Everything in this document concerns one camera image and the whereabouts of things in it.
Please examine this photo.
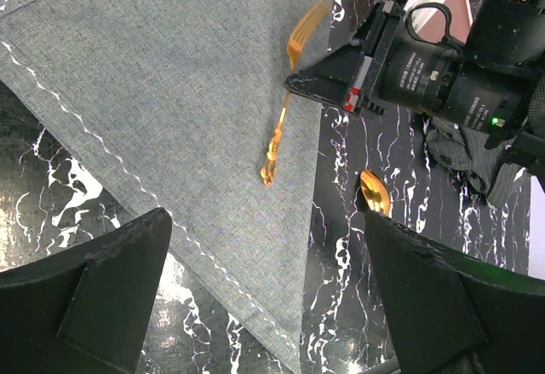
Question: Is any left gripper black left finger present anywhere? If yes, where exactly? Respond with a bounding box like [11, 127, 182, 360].
[1, 208, 172, 373]

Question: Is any gold spoon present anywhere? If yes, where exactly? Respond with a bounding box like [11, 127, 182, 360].
[359, 170, 392, 216]

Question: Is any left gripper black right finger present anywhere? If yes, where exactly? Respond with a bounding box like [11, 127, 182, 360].
[364, 211, 544, 373]

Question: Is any dark striped button shirt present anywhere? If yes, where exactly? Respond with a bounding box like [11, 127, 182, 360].
[426, 118, 531, 209]

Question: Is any gold fork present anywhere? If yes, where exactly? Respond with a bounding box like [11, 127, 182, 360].
[260, 0, 329, 187]

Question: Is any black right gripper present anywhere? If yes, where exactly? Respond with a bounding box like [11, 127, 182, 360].
[284, 0, 544, 148]

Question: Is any grey cloth napkin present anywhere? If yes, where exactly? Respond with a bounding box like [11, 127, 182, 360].
[1, 0, 320, 373]

